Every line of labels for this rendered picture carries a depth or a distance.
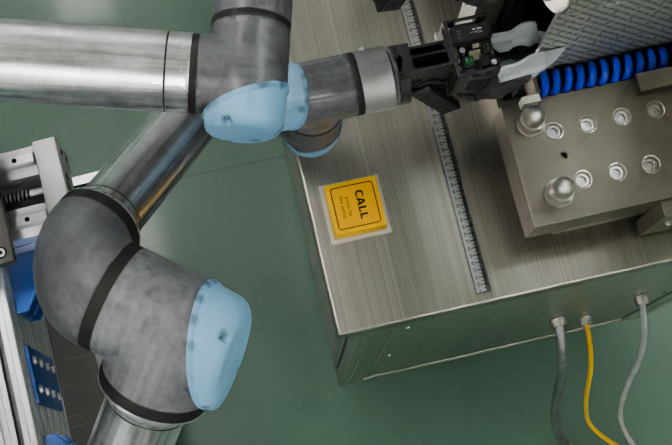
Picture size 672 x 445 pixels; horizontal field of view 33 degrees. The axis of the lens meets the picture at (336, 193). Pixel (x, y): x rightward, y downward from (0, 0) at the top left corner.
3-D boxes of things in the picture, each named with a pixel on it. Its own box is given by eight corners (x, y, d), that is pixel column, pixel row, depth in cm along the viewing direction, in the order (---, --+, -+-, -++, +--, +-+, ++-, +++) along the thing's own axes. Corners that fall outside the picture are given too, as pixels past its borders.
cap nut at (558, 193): (539, 182, 139) (547, 172, 135) (568, 176, 139) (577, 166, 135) (547, 211, 138) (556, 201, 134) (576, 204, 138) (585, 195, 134)
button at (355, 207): (323, 190, 151) (323, 185, 149) (374, 179, 152) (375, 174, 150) (335, 240, 150) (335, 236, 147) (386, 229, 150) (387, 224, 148)
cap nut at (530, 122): (511, 113, 141) (518, 100, 137) (539, 107, 142) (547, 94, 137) (519, 140, 140) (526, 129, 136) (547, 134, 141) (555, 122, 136)
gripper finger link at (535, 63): (580, 55, 131) (503, 70, 130) (568, 73, 137) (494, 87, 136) (573, 31, 132) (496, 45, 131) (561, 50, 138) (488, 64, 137)
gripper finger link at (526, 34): (571, 27, 132) (496, 44, 131) (560, 46, 138) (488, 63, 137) (564, 3, 133) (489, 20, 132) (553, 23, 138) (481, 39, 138)
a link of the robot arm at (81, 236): (-25, 320, 114) (187, 78, 150) (71, 368, 113) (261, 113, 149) (-18, 243, 106) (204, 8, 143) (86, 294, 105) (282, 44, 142)
